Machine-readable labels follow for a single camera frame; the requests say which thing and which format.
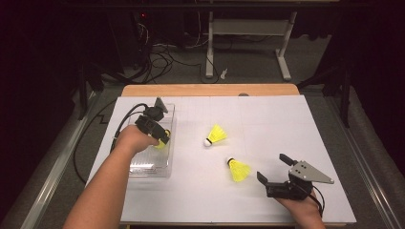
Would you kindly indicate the clear plastic container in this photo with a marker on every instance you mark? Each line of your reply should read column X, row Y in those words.
column 153, row 162

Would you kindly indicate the person's left hand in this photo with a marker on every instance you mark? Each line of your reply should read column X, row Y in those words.
column 133, row 141

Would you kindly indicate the white table cover sheet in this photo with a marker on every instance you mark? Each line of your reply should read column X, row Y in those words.
column 197, row 197

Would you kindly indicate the aluminium floor rail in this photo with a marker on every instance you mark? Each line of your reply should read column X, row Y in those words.
column 366, row 168
column 54, row 171

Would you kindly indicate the black stand leg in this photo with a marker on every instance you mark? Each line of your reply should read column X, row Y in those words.
column 83, row 95
column 345, row 101

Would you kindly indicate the person's right hand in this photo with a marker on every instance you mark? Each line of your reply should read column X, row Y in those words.
column 304, row 208

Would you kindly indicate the yellow plastic shuttlecock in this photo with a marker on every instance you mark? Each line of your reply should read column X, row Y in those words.
column 160, row 145
column 239, row 171
column 217, row 133

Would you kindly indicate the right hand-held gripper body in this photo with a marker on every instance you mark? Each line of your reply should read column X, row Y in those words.
column 305, row 175

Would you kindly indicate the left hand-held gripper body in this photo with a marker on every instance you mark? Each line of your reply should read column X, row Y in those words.
column 148, row 122

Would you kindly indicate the small white floor object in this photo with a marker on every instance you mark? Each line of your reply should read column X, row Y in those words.
column 224, row 73

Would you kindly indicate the white metal stand frame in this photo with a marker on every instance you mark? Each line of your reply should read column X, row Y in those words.
column 248, row 27

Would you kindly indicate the dark equipment tower red light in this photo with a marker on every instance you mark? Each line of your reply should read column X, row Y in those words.
column 130, row 38

